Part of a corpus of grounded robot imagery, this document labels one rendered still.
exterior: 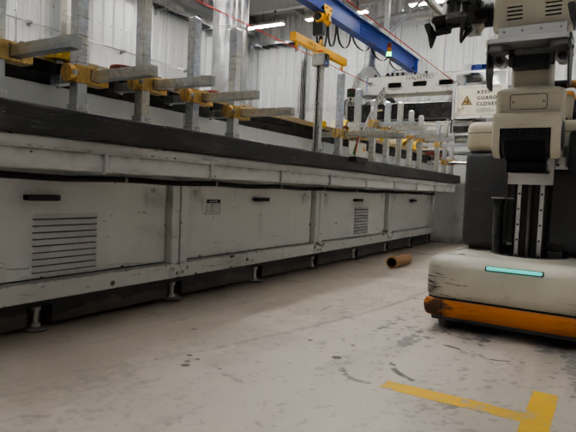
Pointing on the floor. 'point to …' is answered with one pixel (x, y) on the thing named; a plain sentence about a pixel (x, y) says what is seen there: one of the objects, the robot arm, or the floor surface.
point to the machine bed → (175, 219)
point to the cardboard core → (399, 260)
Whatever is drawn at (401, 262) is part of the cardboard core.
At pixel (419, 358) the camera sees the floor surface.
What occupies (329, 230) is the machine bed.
